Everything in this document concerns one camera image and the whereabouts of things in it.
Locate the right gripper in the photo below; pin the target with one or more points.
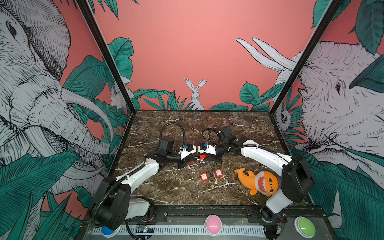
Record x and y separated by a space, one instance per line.
214 157

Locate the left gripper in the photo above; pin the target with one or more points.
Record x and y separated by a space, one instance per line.
183 161

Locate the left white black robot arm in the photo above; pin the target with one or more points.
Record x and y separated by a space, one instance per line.
112 204

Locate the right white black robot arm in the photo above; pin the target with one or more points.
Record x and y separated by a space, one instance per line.
288 180

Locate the orange shark plush toy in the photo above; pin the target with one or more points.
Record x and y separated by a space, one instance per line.
263 182

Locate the pink push button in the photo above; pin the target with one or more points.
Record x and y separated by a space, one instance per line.
213 225

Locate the white vented strip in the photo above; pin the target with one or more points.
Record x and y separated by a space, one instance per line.
170 230

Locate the blue push button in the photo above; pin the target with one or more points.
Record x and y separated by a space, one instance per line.
108 233

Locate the green push button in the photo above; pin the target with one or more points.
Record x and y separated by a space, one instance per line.
305 227

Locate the black front mounting rail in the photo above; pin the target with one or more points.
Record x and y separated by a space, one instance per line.
252 213

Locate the left black frame post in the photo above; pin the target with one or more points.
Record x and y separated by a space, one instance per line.
103 47

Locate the black frame post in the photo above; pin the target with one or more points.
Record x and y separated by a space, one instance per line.
325 20
103 47

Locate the right black frame post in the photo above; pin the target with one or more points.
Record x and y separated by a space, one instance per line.
325 20

